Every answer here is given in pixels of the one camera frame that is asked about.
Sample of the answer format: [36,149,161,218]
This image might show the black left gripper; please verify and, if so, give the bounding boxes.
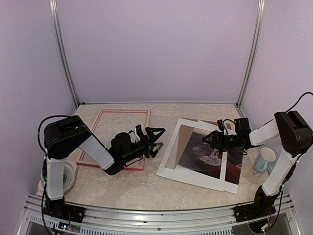
[121,127,165,165]

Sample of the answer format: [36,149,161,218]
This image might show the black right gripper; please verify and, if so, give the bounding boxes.
[202,131,241,152]

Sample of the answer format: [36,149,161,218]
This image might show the clear acrylic glass sheet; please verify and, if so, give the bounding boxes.
[132,115,229,182]

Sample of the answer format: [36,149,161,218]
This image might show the dark landscape photo print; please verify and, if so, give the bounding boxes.
[178,129,244,185]

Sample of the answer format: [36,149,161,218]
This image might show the pink wooden picture frame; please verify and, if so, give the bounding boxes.
[76,108,151,171]

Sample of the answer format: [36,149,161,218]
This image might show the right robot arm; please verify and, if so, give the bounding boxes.
[202,111,313,222]

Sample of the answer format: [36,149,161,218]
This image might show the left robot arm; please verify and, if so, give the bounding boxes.
[39,115,165,221]

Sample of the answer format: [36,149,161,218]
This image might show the white photo mat board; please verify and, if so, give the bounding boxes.
[156,118,246,195]

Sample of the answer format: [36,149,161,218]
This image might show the brown cardboard backing board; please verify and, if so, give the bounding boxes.
[172,118,227,174]

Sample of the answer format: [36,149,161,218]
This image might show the light blue ceramic mug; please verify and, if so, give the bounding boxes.
[253,147,276,173]

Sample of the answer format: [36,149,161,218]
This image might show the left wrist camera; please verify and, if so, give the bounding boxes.
[134,124,144,142]

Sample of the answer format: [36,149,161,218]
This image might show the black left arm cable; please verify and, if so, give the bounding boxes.
[37,115,74,152]

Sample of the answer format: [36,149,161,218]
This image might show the aluminium front rail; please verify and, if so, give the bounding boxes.
[16,194,303,235]

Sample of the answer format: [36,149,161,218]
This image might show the left aluminium corner post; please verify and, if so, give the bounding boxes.
[49,0,80,109]

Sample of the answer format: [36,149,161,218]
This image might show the aluminium corner post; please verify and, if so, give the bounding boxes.
[236,0,266,109]
[49,0,80,109]

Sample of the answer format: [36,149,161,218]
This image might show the right aluminium corner post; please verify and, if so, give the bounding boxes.
[236,0,266,109]

